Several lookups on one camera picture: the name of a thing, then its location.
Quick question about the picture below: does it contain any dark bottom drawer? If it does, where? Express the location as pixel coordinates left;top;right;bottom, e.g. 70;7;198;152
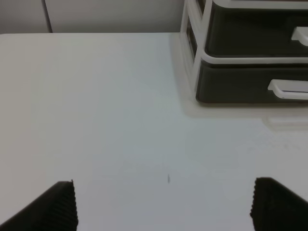
196;61;308;104

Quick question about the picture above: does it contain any dark middle drawer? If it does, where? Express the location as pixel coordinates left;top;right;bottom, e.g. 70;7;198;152
205;3;308;57

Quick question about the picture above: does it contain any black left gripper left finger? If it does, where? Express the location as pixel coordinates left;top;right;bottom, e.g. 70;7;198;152
0;180;78;231

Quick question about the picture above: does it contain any white drawer cabinet frame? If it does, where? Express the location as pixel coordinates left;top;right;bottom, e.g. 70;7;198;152
180;0;308;90

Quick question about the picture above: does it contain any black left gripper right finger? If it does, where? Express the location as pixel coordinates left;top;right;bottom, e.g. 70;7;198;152
250;177;308;231

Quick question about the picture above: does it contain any dark drawer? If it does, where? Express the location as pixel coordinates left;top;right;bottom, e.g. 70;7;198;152
205;3;308;57
196;61;308;104

